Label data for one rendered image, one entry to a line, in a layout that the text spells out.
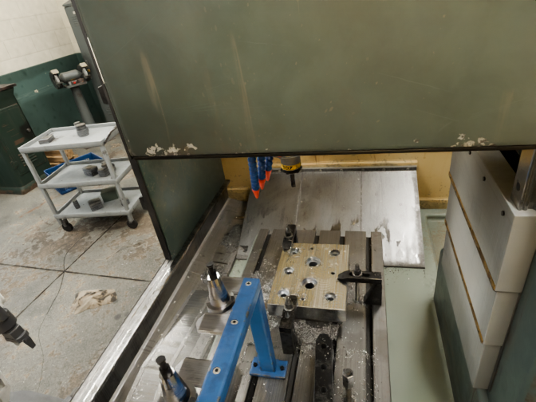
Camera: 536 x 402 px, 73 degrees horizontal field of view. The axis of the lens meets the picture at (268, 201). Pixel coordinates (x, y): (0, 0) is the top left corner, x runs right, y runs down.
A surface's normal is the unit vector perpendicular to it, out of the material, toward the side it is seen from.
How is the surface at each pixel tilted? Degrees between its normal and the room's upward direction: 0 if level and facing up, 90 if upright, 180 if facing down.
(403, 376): 0
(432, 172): 90
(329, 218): 24
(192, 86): 90
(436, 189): 90
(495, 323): 90
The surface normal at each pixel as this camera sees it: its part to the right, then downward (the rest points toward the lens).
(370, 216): -0.22, -0.55
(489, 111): -0.22, 0.53
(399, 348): -0.14, -0.84
